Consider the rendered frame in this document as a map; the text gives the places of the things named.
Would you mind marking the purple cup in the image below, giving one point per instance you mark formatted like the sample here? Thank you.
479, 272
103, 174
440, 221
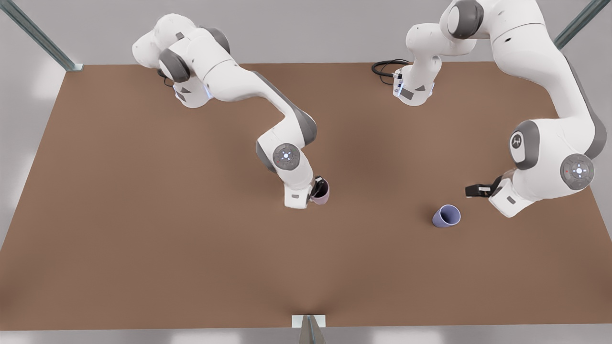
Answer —
446, 216

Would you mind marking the pink cup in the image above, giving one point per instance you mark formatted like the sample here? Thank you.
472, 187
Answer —
324, 193

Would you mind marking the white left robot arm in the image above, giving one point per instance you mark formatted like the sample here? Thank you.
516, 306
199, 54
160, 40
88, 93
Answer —
535, 71

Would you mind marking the silver frame post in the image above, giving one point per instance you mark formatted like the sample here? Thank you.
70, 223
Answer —
40, 36
310, 329
579, 21

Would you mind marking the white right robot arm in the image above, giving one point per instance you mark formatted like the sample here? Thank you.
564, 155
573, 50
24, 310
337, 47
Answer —
224, 76

